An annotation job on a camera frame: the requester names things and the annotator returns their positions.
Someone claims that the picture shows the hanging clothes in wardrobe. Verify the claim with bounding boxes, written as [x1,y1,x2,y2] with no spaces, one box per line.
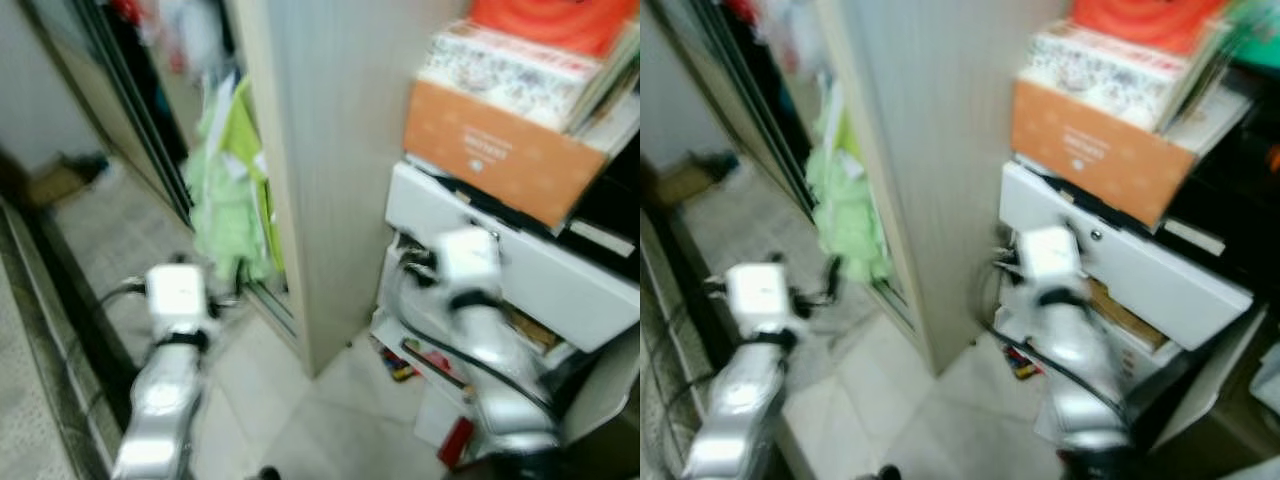
[108,0,239,83]
[728,0,831,76]

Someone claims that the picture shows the red book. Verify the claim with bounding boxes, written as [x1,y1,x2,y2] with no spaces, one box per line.
[466,0,641,61]
[1068,0,1233,59]

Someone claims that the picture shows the white patterned book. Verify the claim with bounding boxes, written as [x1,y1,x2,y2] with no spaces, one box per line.
[416,22,626,133]
[1028,22,1229,133]

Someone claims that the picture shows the light green clothes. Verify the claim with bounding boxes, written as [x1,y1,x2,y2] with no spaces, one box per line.
[803,82,898,289]
[183,72,289,289]

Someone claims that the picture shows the white drawer unit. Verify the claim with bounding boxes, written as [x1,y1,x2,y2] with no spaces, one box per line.
[383,158,641,353]
[993,158,1259,353]

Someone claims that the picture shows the orange cardboard box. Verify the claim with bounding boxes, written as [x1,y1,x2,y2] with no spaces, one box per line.
[402,78,613,231]
[1008,78,1209,231]

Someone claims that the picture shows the frosted glass wardrobe sliding door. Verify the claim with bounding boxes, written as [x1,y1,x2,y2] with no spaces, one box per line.
[18,0,199,229]
[655,0,819,219]

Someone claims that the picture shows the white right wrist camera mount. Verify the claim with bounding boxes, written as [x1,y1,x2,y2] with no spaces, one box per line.
[434,227,503,298]
[1018,224,1088,293]

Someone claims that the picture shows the black shelf unit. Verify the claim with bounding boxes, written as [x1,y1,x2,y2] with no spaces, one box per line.
[1160,60,1280,263]

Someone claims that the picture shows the small red floor item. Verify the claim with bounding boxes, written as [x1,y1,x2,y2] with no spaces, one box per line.
[436,414,477,471]

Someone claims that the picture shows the small colourful toy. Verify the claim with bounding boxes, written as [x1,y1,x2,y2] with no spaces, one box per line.
[378,338,423,383]
[1003,343,1043,383]

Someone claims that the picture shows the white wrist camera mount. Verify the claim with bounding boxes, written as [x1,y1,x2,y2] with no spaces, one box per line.
[144,262,213,339]
[434,227,503,298]
[1018,224,1088,293]
[724,261,798,339]

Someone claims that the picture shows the beige wardrobe side panel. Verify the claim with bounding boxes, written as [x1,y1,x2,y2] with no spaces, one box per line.
[812,0,1083,379]
[232,0,473,379]

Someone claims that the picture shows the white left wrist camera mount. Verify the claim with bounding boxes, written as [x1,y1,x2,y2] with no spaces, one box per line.
[724,261,798,339]
[144,262,213,339]

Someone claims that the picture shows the dark bed frame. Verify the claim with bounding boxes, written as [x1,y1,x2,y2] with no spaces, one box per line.
[0,150,136,476]
[640,170,746,471]

